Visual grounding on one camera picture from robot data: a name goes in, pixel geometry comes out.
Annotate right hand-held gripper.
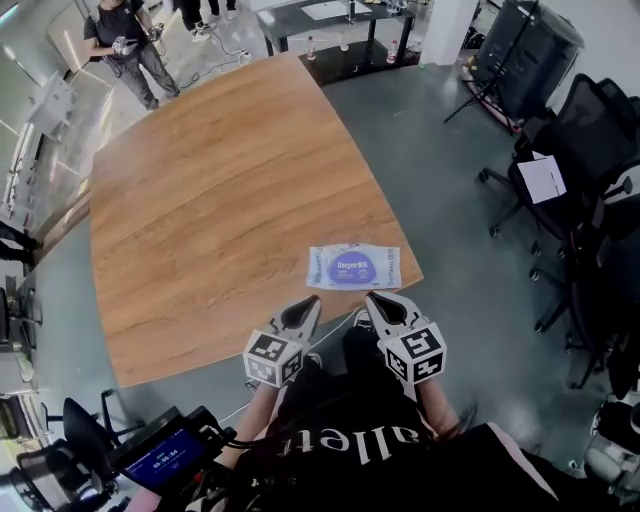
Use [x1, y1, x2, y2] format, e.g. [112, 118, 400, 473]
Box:
[365, 291, 448, 401]

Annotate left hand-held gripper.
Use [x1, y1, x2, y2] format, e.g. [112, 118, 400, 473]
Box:
[243, 295, 322, 390]

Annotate white wet wipe pack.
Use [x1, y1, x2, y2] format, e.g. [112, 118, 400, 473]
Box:
[305, 243, 404, 292]

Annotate person's left forearm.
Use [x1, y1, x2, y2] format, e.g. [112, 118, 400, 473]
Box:
[219, 382, 284, 466]

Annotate person's right forearm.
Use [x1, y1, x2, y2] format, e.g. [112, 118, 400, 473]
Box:
[409, 377, 461, 441]

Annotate person's black trousers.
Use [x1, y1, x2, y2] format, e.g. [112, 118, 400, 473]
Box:
[279, 323, 416, 416]

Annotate person's black printed shirt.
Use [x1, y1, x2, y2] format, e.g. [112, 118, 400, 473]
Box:
[187, 394, 621, 512]

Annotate black tablet with blue screen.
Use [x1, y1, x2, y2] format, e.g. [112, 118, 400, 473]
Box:
[108, 405, 237, 497]

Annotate white paper sheet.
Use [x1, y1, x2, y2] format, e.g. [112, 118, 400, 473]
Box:
[517, 154, 568, 205]

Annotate black office chair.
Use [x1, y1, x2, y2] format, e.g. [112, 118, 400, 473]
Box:
[478, 73, 640, 251]
[597, 77, 640, 166]
[39, 388, 146, 451]
[528, 164, 640, 391]

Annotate black tripod stand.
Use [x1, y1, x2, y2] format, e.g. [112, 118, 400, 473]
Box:
[443, 0, 541, 136]

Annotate black table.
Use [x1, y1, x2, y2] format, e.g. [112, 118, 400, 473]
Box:
[257, 0, 422, 87]

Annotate large black equipment case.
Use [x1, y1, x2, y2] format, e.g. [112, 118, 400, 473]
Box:
[472, 0, 585, 119]

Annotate white low cabinet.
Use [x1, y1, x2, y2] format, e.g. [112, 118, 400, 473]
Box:
[27, 73, 77, 135]

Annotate white power strip cable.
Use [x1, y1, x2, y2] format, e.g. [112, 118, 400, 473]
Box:
[178, 27, 252, 90]

